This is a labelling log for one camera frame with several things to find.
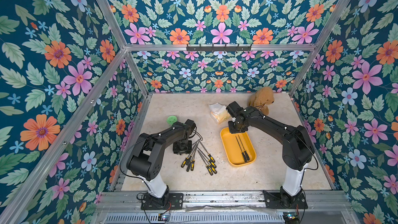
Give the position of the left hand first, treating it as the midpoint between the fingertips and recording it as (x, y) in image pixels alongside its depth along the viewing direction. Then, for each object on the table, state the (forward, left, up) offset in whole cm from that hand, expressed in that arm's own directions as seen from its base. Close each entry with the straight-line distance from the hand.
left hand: (186, 152), depth 90 cm
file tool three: (-6, +1, 0) cm, 6 cm away
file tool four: (-6, -3, +1) cm, 7 cm away
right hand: (+8, -29, +8) cm, 31 cm away
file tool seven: (-8, -14, 0) cm, 16 cm away
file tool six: (-4, -14, 0) cm, 15 cm away
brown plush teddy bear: (+24, -48, +16) cm, 56 cm away
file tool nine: (-10, -12, 0) cm, 15 cm away
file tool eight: (-11, -15, 0) cm, 18 cm away
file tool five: (-6, -4, 0) cm, 7 cm away
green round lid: (+21, +9, +5) cm, 23 cm away
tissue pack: (+23, -22, +5) cm, 32 cm away
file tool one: (-2, -35, 0) cm, 35 cm away
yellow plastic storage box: (-4, -28, -2) cm, 29 cm away
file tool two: (-4, -33, +1) cm, 33 cm away
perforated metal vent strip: (-33, -20, 0) cm, 39 cm away
